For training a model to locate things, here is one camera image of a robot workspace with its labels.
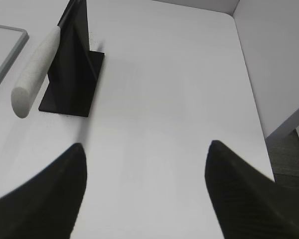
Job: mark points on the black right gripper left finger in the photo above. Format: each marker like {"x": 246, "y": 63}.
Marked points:
{"x": 47, "y": 205}

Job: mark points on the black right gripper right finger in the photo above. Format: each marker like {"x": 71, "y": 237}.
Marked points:
{"x": 247, "y": 204}

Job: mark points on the knife with white handle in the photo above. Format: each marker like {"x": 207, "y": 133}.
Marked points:
{"x": 35, "y": 71}

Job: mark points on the black knife stand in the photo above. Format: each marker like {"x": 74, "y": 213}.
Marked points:
{"x": 75, "y": 69}

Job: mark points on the white grey-rimmed cutting board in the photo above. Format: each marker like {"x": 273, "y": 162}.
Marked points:
{"x": 12, "y": 41}

